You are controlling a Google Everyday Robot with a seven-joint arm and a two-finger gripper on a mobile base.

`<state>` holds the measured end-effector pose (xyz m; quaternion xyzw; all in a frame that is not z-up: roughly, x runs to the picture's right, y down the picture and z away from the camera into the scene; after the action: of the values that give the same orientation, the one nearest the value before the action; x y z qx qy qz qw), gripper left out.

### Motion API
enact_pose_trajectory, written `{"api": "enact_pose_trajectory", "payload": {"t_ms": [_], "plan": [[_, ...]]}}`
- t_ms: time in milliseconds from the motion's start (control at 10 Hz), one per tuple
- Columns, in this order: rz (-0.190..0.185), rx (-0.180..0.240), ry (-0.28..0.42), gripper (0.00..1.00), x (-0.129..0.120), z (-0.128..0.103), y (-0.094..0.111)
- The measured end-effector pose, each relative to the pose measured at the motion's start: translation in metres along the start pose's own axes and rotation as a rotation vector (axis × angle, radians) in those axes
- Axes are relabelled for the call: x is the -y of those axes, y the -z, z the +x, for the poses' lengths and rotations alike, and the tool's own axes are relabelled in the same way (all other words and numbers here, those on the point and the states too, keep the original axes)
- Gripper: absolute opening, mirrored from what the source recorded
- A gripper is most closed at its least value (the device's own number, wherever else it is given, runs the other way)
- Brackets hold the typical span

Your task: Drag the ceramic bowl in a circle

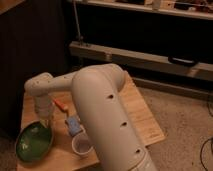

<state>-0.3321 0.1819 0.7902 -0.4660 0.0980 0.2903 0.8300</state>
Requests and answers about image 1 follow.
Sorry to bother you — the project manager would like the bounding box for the metal pole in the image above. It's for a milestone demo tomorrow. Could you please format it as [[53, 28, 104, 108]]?
[[73, 0, 83, 45]]

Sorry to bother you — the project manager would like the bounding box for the wooden table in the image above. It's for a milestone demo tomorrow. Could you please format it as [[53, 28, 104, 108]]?
[[17, 74, 165, 171]]

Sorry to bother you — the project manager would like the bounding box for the white paper cup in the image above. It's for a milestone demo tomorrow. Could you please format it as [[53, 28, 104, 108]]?
[[71, 132, 93, 157]]

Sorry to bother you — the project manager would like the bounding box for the black cable on floor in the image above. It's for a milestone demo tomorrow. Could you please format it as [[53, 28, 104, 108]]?
[[199, 96, 213, 171]]

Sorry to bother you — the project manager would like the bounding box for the long grey metal case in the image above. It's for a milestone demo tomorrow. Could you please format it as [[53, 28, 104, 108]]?
[[69, 41, 213, 82]]

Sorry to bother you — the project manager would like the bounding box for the green ceramic bowl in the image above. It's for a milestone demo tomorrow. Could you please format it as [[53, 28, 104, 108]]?
[[15, 121, 53, 163]]

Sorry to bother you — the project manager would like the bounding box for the black case handle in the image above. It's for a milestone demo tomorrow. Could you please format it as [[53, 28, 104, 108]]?
[[168, 57, 198, 67]]

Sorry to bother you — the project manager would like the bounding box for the orange snack packet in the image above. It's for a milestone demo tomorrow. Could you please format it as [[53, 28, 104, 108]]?
[[53, 99, 68, 112]]

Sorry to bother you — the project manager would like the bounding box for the blue sponge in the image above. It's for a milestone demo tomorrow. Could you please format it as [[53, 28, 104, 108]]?
[[65, 116, 82, 136]]

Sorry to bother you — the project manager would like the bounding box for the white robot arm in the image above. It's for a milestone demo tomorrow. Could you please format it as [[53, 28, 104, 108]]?
[[24, 64, 158, 171]]

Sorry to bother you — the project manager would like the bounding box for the wooden shelf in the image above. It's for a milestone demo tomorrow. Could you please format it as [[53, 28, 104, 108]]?
[[76, 0, 213, 21]]

